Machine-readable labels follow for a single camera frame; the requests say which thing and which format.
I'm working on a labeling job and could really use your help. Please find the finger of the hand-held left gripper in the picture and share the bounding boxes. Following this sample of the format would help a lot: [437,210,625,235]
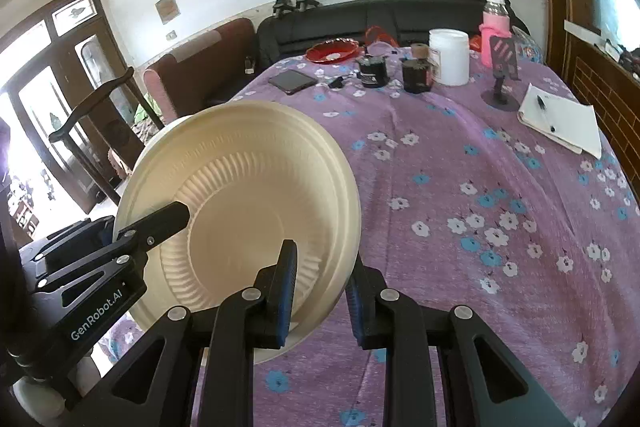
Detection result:
[30,201,191,294]
[46,216,118,259]

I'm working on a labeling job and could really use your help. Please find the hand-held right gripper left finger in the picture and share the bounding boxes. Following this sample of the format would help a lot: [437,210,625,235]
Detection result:
[75,239,299,427]

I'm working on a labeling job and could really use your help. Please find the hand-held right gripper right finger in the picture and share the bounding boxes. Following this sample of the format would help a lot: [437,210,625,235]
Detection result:
[345,264,576,427]

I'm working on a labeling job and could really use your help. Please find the cream ribbed disposable plate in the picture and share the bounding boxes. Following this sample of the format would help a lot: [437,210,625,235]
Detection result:
[114,101,362,365]

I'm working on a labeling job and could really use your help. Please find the person's left hand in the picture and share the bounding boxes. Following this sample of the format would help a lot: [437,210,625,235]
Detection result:
[12,349,101,414]

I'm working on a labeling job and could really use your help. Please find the dark wooden chair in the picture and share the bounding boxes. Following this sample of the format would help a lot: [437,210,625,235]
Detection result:
[48,67,167,208]

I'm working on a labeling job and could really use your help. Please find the purple floral tablecloth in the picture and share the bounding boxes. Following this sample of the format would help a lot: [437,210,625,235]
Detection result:
[95,47,640,427]

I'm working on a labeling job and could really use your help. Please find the brown armchair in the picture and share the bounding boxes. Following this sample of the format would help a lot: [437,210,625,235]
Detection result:
[143,18,259,118]

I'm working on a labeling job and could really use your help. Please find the wooden glass door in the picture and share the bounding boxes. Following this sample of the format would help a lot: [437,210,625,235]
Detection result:
[0,0,137,258]

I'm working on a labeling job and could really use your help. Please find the dark smartphone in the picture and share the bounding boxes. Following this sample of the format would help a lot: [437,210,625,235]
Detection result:
[268,69,320,96]

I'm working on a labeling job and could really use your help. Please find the black cylindrical jar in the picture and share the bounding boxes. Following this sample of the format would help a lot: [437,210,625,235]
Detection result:
[357,54,391,88]

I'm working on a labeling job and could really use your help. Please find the small red plate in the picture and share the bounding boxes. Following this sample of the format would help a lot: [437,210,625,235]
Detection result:
[306,38,362,66]

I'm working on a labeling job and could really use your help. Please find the dark jar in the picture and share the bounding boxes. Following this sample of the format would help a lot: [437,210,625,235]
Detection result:
[402,58,434,94]

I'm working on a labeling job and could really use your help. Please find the black items on sofa back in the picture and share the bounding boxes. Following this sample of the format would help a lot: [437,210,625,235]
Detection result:
[272,0,319,14]

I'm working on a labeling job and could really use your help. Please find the white plastic container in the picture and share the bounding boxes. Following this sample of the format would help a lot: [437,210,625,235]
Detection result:
[428,29,471,86]

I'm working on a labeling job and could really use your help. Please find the black pen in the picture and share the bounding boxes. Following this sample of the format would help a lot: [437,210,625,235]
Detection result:
[537,95,556,133]

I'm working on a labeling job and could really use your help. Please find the white notepad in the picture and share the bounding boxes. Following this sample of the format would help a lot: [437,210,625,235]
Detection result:
[517,83,604,160]

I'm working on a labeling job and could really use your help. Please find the black leather sofa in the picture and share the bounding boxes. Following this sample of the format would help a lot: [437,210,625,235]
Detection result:
[256,0,531,74]

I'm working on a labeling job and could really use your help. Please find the black phone stand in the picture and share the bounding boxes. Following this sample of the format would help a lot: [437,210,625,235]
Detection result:
[481,34,521,112]

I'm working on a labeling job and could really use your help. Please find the pink bottle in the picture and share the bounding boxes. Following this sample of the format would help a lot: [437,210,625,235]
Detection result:
[481,0,512,68]

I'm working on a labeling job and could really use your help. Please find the small wall plaque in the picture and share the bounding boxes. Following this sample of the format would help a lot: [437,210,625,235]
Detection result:
[155,0,181,26]

